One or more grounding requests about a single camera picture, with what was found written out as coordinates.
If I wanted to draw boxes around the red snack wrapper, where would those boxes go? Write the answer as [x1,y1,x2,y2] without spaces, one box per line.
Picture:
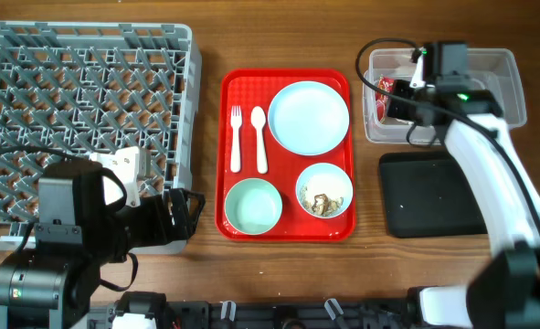
[376,76,396,122]

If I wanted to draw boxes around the white plastic spoon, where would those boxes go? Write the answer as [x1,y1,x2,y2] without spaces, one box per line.
[250,106,269,174]

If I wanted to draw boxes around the small light blue bowl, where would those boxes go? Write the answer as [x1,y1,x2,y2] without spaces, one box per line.
[295,163,354,219]

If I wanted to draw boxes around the black tray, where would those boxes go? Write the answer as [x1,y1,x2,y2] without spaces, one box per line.
[378,151,487,239]

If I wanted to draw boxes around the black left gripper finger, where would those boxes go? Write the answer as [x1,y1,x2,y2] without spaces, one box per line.
[183,189,206,238]
[167,188,190,228]

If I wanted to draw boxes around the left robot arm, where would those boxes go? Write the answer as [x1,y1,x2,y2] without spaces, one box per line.
[0,160,205,328]

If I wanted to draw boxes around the red plastic tray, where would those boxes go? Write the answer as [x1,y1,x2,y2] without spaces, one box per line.
[215,69,356,242]

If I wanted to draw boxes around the clear plastic bin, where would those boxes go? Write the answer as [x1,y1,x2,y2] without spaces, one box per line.
[363,48,527,144]

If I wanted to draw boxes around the grey dishwasher rack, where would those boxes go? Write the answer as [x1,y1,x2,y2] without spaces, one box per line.
[0,21,202,251]

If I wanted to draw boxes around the mint green bowl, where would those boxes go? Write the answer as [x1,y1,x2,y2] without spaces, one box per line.
[224,178,282,236]

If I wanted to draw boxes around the large light blue plate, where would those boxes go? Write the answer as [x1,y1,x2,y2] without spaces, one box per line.
[268,80,350,156]

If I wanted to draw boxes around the white plastic fork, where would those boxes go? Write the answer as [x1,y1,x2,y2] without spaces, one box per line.
[230,105,242,173]

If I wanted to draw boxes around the food scraps with rice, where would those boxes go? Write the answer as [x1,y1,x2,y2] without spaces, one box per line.
[301,194,344,218]

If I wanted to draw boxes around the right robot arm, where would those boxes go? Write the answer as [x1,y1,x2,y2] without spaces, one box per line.
[406,41,540,328]

